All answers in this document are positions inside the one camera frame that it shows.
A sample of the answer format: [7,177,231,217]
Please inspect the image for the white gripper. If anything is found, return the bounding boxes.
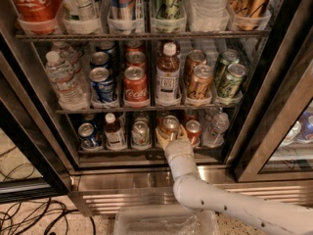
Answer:
[156,125,194,163]

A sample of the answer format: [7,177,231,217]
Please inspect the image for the orange can bottom shelf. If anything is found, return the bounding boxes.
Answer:
[159,116,179,140]

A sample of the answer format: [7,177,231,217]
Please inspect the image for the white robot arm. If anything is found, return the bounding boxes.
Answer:
[156,125,313,235]

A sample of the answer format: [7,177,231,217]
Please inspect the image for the red can bottom shelf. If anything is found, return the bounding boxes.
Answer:
[186,120,201,145]

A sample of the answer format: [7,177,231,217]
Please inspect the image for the white green can bottom shelf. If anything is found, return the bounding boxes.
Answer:
[131,121,150,147]

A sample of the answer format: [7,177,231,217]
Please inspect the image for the water bottle bottom shelf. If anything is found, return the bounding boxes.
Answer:
[202,113,230,148]

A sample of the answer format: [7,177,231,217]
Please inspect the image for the water bottle shelf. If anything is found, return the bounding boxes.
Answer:
[187,0,229,32]
[45,51,89,111]
[202,113,230,148]

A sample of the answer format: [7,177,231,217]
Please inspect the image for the orange lacroix can front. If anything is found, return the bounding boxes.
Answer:
[187,65,213,100]

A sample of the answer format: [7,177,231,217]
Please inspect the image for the orange lacroix can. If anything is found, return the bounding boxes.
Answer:
[187,65,213,100]
[184,49,206,85]

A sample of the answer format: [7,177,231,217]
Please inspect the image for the tea bottle bottom shelf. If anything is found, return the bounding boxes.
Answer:
[104,113,126,149]

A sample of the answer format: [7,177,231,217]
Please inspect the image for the tea bottle shelf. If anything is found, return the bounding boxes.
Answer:
[156,42,180,103]
[104,113,126,149]

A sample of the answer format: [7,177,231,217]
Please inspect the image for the red coca-cola can front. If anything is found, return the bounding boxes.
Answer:
[123,67,148,102]

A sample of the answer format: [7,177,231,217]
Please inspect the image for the red coca-cola can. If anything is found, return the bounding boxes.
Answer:
[123,67,148,102]
[125,51,147,71]

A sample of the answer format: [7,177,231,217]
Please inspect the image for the tea bottle middle shelf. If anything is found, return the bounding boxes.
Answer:
[156,42,180,103]

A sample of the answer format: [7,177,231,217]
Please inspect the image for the green lacroix can front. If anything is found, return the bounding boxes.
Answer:
[217,64,246,98]

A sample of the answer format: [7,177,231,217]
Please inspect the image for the green lacroix can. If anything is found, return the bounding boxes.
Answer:
[217,64,246,98]
[214,49,240,86]
[153,0,183,20]

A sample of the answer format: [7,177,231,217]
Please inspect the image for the orange lacroix can rear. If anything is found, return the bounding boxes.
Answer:
[184,49,206,85]

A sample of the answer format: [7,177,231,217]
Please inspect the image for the blue can bottom shelf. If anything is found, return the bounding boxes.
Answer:
[78,122,102,149]

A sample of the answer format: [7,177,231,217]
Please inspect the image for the stainless fridge base grille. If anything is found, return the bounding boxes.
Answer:
[69,166,313,216]

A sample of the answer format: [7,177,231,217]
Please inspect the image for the blue pepsi can front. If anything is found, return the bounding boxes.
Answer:
[89,67,116,103]

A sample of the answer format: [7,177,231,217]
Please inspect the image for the blue pepsi can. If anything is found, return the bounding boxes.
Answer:
[89,67,116,103]
[90,52,110,69]

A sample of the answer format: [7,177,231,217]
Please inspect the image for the green lacroix can rear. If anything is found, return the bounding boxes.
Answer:
[214,49,240,86]

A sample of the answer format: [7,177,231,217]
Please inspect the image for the right glass fridge door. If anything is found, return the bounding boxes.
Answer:
[225,0,313,182]

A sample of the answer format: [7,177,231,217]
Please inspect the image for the water bottle middle shelf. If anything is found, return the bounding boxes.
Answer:
[45,51,89,111]

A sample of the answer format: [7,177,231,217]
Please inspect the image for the water bottle top shelf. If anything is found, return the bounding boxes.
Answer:
[187,0,229,32]

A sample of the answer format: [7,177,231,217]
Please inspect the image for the green lacroix can top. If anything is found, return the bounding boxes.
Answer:
[153,0,183,20]

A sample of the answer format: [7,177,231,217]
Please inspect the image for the red bull can top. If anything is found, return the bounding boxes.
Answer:
[111,0,136,21]

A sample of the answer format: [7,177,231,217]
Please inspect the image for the sprite bottle top shelf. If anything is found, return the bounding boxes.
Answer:
[64,0,97,22]

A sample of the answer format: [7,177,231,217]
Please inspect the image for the clear plastic bin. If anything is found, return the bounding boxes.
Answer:
[113,204,220,235]

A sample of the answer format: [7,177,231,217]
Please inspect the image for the large coca-cola bottle top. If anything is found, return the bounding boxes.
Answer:
[13,0,61,34]

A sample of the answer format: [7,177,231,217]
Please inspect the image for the black floor cables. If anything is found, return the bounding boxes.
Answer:
[0,145,96,235]

